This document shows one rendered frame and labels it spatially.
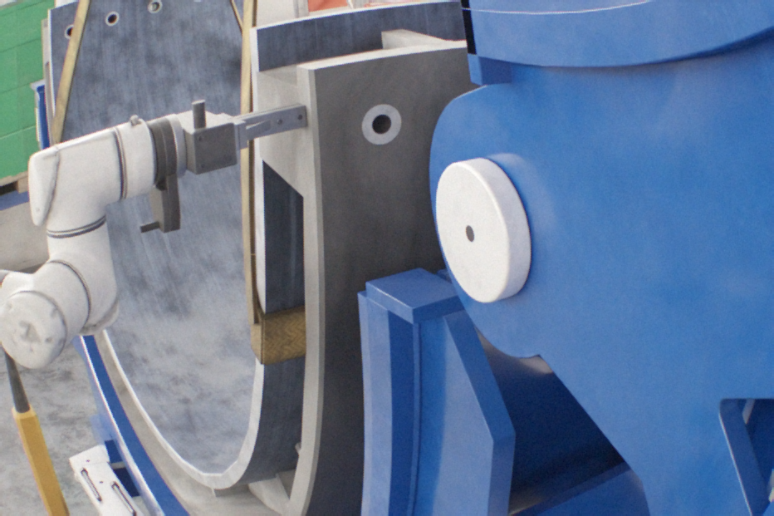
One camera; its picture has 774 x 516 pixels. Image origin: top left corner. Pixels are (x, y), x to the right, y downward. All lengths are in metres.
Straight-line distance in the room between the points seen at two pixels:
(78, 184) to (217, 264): 2.03
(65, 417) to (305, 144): 5.07
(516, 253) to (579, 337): 0.11
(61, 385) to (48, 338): 5.65
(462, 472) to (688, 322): 0.53
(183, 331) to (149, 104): 0.72
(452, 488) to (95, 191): 0.55
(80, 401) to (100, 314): 5.24
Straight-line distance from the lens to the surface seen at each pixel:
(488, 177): 1.18
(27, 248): 9.27
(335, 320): 1.54
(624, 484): 1.70
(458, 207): 1.23
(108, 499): 3.66
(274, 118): 1.42
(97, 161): 1.34
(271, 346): 1.76
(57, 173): 1.33
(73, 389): 6.80
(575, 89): 1.06
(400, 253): 1.53
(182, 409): 2.92
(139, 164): 1.35
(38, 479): 2.84
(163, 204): 1.38
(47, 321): 1.23
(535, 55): 1.04
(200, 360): 3.09
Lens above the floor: 2.59
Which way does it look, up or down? 18 degrees down
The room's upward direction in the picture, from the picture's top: 6 degrees counter-clockwise
